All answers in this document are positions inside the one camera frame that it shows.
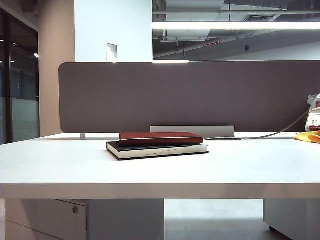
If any red leather-bound book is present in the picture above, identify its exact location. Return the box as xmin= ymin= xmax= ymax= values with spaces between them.
xmin=118 ymin=131 xmax=205 ymax=149

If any black hardcover book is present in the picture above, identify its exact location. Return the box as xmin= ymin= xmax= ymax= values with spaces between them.
xmin=106 ymin=140 xmax=210 ymax=162

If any grey desk partition panel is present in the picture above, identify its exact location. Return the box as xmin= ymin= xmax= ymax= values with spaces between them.
xmin=58 ymin=60 xmax=320 ymax=134

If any short light strip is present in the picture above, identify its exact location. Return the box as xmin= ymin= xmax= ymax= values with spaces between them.
xmin=152 ymin=58 xmax=190 ymax=64

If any long ceiling light strip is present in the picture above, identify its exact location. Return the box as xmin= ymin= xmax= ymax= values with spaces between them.
xmin=151 ymin=21 xmax=320 ymax=30

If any dark glass door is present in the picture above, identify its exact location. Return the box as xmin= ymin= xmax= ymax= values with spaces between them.
xmin=0 ymin=7 xmax=40 ymax=145

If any ceiling air vent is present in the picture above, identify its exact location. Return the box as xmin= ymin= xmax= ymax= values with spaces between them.
xmin=244 ymin=14 xmax=277 ymax=23

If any yellow cloth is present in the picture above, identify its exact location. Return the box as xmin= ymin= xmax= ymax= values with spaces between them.
xmin=294 ymin=130 xmax=320 ymax=144

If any white drawer cabinet with lock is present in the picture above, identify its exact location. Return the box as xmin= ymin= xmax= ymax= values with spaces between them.
xmin=3 ymin=198 xmax=165 ymax=240

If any clear plastic snack bag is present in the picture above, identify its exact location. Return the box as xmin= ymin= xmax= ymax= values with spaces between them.
xmin=305 ymin=93 xmax=320 ymax=133

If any plain white cabinet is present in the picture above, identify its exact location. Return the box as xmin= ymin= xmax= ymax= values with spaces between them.
xmin=262 ymin=198 xmax=320 ymax=240

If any grey metal cable tray flap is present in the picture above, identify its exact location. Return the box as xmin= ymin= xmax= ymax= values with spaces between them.
xmin=149 ymin=125 xmax=236 ymax=138

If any silver wall plate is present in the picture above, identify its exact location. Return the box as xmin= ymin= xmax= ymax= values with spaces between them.
xmin=106 ymin=42 xmax=118 ymax=63

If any grey power cable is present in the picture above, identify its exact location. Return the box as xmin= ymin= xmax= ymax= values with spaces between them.
xmin=206 ymin=109 xmax=311 ymax=140

